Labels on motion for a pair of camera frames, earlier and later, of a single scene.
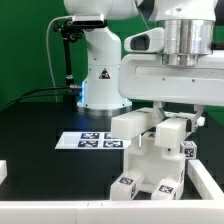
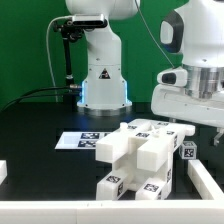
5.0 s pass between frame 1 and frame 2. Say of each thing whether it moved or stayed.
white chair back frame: moved
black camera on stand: stayed
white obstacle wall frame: stayed
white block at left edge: stayed
